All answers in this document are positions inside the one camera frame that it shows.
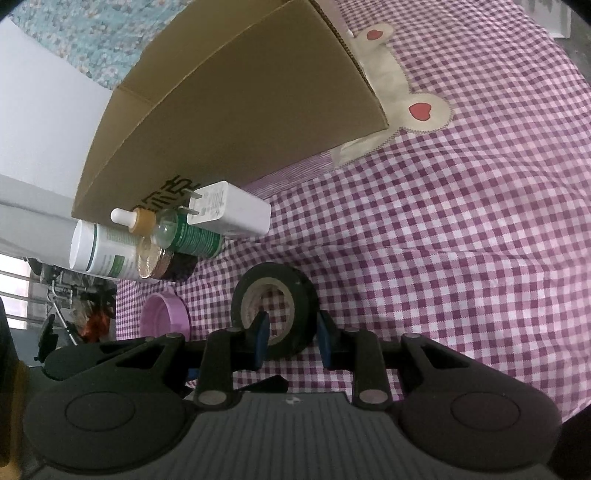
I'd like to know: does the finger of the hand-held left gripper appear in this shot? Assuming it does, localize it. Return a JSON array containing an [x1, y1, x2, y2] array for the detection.
[[233, 375, 288, 394]]

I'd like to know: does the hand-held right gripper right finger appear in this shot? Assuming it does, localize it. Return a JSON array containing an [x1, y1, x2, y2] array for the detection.
[[316, 311, 481, 408]]

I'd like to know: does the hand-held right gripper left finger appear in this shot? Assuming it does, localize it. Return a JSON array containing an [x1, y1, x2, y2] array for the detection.
[[99, 311, 271, 409]]

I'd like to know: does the black tape roll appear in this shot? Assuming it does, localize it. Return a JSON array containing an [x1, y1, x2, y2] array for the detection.
[[231, 261, 320, 361]]

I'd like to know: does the purple round container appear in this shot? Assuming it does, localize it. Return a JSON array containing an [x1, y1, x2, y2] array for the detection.
[[139, 292, 191, 341]]

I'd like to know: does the dark jar with gold lid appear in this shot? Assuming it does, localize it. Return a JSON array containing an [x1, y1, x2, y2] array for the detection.
[[137, 237, 199, 282]]

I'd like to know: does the brown cardboard box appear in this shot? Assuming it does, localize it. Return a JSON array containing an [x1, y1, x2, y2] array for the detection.
[[71, 0, 391, 220]]

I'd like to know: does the green dropper bottle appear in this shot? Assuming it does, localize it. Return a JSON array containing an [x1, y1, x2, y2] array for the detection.
[[111, 208, 223, 260]]

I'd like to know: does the white charger plug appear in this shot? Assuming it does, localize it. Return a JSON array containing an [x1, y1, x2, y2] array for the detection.
[[178, 181, 272, 241]]

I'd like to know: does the purple checkered bed sheet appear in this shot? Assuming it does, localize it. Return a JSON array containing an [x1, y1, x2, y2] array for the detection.
[[115, 0, 591, 416]]

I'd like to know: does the white plastic bottle green label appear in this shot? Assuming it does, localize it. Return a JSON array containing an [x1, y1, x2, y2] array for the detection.
[[69, 220, 160, 281]]

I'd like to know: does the grey metal cart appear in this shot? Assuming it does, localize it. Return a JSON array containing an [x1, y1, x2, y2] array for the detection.
[[34, 268, 116, 365]]

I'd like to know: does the metal window railing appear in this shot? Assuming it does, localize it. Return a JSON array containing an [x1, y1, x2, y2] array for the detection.
[[0, 249, 51, 330]]

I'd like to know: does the blue floral cloth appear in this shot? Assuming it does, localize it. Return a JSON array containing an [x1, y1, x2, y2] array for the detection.
[[9, 0, 195, 90]]

